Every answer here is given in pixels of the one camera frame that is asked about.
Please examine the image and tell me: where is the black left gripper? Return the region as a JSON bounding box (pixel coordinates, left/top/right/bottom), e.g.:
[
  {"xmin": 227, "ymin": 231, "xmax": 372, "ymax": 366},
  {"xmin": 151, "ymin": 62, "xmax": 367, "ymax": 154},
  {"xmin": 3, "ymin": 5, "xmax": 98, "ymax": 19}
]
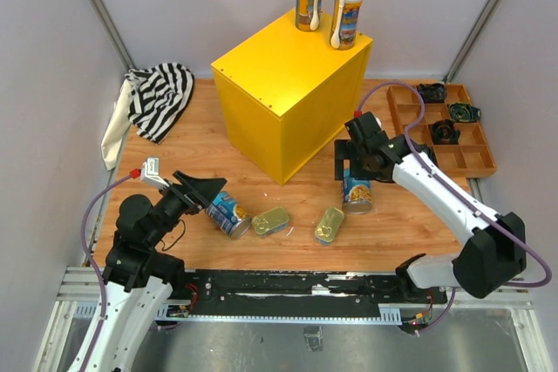
[{"xmin": 146, "ymin": 169, "xmax": 227, "ymax": 246}]

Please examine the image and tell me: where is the blue Progresso soup can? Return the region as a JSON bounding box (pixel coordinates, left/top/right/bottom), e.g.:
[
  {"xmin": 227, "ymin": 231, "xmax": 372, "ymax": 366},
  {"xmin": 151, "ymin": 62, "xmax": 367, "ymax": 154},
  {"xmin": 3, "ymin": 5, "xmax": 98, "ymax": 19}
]
[{"xmin": 342, "ymin": 168, "xmax": 372, "ymax": 214}]

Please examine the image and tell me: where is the yellow tall congee can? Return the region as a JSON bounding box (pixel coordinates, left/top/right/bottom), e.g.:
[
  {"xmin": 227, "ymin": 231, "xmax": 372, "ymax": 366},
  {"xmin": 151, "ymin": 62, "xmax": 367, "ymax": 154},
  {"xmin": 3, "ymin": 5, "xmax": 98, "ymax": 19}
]
[{"xmin": 330, "ymin": 0, "xmax": 363, "ymax": 50}]

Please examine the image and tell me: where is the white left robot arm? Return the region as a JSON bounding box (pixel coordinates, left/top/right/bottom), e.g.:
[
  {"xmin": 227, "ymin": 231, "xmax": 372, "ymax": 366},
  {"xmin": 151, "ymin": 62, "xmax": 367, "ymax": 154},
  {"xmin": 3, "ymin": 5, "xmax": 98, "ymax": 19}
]
[{"xmin": 70, "ymin": 168, "xmax": 227, "ymax": 371}]

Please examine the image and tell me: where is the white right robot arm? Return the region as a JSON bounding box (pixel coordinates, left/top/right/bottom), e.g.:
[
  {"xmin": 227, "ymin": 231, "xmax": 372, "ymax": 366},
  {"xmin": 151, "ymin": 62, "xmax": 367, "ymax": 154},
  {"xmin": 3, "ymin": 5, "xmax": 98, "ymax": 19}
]
[{"xmin": 334, "ymin": 113, "xmax": 527, "ymax": 302}]

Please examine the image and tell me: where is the gold flat tin right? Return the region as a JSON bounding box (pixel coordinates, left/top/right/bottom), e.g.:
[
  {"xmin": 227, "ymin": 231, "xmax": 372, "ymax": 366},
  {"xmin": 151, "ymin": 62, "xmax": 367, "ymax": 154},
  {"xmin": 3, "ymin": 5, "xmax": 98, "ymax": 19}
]
[{"xmin": 314, "ymin": 206, "xmax": 344, "ymax": 245}]

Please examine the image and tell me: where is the gold flat tin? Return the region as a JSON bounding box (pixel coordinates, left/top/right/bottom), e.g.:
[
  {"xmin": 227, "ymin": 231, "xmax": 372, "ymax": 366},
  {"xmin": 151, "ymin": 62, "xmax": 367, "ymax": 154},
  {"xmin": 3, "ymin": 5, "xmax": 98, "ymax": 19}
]
[
  {"xmin": 251, "ymin": 206, "xmax": 289, "ymax": 237},
  {"xmin": 314, "ymin": 206, "xmax": 344, "ymax": 245}
]

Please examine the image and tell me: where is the gold flat tin left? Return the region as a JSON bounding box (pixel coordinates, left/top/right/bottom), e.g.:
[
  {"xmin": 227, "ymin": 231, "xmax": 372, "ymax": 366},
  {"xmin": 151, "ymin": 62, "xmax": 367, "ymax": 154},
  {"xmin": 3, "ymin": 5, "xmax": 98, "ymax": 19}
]
[{"xmin": 251, "ymin": 206, "xmax": 289, "ymax": 237}]

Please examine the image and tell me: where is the yellow cabinet box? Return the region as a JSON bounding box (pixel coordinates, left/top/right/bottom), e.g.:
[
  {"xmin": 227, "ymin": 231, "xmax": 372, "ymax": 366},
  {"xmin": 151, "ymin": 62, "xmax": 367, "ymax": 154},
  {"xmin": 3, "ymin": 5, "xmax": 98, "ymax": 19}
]
[{"xmin": 211, "ymin": 10, "xmax": 373, "ymax": 185}]

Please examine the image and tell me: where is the black cloth roll middle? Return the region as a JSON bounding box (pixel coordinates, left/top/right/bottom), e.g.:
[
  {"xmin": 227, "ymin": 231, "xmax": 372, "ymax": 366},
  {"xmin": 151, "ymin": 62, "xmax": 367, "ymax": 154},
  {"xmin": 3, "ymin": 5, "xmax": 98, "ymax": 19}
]
[{"xmin": 429, "ymin": 119, "xmax": 460, "ymax": 145}]

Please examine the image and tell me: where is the black cloth roll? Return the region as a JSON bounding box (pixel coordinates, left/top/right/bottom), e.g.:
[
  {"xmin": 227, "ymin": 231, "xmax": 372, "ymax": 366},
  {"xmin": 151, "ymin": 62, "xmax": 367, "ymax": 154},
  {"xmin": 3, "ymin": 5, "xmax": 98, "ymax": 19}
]
[
  {"xmin": 429, "ymin": 119, "xmax": 460, "ymax": 145},
  {"xmin": 416, "ymin": 83, "xmax": 448, "ymax": 104}
]

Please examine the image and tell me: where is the black white striped cloth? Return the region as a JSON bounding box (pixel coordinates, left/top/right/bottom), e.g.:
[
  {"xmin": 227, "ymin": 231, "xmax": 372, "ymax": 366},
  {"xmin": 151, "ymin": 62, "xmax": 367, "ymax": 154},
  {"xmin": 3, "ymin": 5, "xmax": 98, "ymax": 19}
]
[{"xmin": 100, "ymin": 63, "xmax": 195, "ymax": 171}]

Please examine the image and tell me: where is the black cloth roll back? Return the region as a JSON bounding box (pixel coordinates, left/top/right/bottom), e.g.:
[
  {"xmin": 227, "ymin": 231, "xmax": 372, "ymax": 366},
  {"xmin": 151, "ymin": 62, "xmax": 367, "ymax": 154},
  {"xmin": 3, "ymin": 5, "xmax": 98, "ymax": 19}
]
[{"xmin": 416, "ymin": 83, "xmax": 448, "ymax": 104}]

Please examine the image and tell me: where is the wooden compartment tray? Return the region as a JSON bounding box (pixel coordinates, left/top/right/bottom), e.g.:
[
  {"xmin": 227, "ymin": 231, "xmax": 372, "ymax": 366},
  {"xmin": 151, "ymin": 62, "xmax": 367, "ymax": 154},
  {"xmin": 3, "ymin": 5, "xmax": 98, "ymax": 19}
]
[{"xmin": 387, "ymin": 83, "xmax": 497, "ymax": 178}]

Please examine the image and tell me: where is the dark green patterned cloth roll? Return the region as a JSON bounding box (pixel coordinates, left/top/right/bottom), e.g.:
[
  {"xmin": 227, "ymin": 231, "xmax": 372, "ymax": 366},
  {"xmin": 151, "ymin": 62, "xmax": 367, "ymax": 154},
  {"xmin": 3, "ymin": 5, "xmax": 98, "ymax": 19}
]
[{"xmin": 448, "ymin": 103, "xmax": 481, "ymax": 123}]

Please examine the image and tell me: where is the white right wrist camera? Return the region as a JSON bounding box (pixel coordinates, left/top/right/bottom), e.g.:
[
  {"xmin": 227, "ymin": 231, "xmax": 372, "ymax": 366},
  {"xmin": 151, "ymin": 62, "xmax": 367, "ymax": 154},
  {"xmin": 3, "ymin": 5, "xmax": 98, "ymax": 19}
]
[{"xmin": 345, "ymin": 112, "xmax": 382, "ymax": 142}]

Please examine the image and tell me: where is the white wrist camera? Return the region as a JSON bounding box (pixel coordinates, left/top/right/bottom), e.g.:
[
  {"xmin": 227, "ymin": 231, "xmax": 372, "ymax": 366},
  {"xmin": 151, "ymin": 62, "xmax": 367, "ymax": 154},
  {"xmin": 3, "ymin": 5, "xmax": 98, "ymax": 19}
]
[
  {"xmin": 130, "ymin": 156, "xmax": 169, "ymax": 190},
  {"xmin": 345, "ymin": 112, "xmax": 382, "ymax": 142}
]

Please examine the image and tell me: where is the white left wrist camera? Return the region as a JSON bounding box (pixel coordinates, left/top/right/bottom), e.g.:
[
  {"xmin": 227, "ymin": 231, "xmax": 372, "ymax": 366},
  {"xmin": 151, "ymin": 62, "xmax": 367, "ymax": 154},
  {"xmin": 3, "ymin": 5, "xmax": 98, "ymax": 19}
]
[{"xmin": 130, "ymin": 156, "xmax": 169, "ymax": 190}]

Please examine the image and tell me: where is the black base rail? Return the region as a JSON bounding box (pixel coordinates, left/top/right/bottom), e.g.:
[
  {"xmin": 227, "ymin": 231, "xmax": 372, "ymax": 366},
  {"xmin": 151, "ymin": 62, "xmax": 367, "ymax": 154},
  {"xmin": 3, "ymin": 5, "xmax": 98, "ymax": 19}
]
[{"xmin": 155, "ymin": 270, "xmax": 447, "ymax": 329}]

